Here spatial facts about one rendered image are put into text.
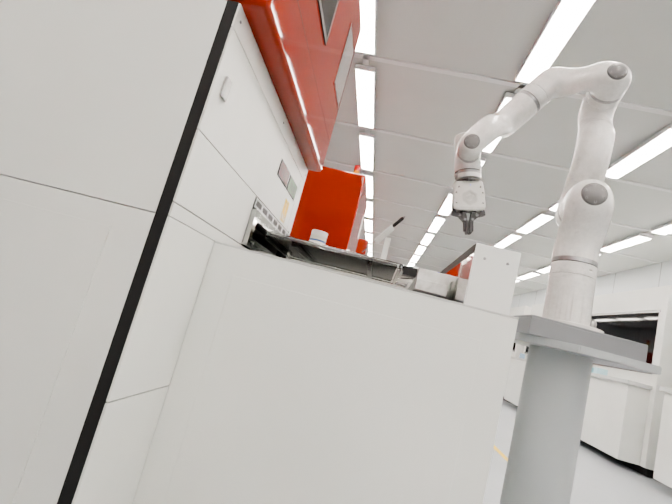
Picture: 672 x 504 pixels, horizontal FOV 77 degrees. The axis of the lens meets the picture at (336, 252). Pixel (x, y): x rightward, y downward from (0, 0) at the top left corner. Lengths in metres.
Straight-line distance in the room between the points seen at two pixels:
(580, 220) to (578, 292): 0.20
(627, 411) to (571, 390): 4.38
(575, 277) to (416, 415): 0.68
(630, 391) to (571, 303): 4.37
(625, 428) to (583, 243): 4.42
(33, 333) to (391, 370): 0.61
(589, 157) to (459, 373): 0.86
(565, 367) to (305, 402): 0.72
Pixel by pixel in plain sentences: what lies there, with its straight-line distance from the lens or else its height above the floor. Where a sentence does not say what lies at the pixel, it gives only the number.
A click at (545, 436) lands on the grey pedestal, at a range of 1.30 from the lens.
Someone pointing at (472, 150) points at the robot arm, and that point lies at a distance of 1.39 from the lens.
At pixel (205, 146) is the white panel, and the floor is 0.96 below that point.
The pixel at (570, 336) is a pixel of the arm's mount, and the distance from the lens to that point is 1.26.
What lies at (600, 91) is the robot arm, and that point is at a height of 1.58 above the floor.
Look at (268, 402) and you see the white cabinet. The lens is 0.87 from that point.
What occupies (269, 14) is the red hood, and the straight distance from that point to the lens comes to 0.88.
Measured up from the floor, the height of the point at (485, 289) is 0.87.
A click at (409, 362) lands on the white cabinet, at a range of 0.84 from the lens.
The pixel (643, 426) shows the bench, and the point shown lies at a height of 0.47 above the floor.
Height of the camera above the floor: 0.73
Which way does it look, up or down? 9 degrees up
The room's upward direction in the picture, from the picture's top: 15 degrees clockwise
